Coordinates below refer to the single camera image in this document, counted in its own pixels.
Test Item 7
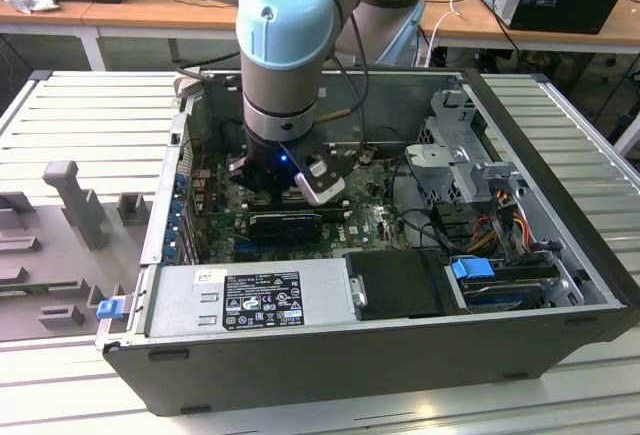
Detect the black graphics card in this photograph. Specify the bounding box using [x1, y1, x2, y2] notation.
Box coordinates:
[247, 211, 325, 245]

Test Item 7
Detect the beige case latch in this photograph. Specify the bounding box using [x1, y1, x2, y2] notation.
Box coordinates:
[172, 65, 205, 106]

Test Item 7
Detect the green motherboard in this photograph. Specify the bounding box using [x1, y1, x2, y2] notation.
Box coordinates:
[197, 144, 419, 264]

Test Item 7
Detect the grey power supply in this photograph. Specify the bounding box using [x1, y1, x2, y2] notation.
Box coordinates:
[144, 257, 360, 340]

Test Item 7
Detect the metal disk bay cage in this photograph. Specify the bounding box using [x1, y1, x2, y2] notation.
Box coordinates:
[403, 87, 531, 216]

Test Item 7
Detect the black plastic shroud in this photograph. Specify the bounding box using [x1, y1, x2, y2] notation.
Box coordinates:
[344, 249, 454, 320]

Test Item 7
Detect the pale blue teach pendant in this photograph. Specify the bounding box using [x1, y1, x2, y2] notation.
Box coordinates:
[375, 0, 427, 65]

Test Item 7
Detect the black PC case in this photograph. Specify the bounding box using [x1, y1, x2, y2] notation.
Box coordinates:
[94, 65, 632, 417]

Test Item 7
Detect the blue case latch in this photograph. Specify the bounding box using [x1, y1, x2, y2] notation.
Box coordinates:
[97, 298, 125, 321]

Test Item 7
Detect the grey parts rack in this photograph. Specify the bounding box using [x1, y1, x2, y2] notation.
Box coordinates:
[0, 159, 154, 344]

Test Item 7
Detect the wooden desk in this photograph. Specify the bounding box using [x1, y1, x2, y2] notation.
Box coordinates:
[0, 0, 640, 71]

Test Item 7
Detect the hard disk in blue carrier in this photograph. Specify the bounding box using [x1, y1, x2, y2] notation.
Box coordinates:
[447, 256, 551, 315]

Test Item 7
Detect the green RAM stick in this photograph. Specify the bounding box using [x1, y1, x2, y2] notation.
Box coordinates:
[0, 282, 51, 299]

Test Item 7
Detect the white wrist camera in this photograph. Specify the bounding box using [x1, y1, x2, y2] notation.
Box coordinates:
[293, 153, 347, 207]

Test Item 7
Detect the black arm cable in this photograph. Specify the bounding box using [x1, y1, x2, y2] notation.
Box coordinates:
[319, 0, 372, 121]

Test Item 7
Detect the black internal cable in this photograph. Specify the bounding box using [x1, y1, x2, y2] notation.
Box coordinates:
[392, 157, 454, 259]

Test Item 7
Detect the white cable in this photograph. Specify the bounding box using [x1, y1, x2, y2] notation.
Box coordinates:
[428, 0, 464, 56]

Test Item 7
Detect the red yellow wire bundle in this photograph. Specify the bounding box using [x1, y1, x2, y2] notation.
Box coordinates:
[469, 194, 534, 256]

